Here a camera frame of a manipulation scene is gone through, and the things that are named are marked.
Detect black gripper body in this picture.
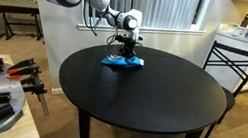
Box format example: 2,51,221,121
119,40,137,54

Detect black bottle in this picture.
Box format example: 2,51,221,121
239,11,248,30

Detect black keyboard stand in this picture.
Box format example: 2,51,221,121
0,7,48,48

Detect clear plastic container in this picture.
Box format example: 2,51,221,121
217,21,237,36

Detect black piano keyboard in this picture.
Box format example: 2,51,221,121
0,1,41,21

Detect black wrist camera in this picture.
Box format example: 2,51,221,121
113,33,138,46

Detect black clamp with orange handle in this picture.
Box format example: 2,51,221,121
5,54,43,81
5,70,52,98

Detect blue towel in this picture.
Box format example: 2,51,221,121
99,50,146,72

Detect white cup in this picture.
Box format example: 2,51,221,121
232,26,247,39

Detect wooden stick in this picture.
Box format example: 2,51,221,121
34,91,54,117

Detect white vertical window blinds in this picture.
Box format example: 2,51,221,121
84,0,204,43

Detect white window sill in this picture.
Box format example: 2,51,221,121
76,9,207,52

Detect black metal chair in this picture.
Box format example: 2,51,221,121
191,38,248,138

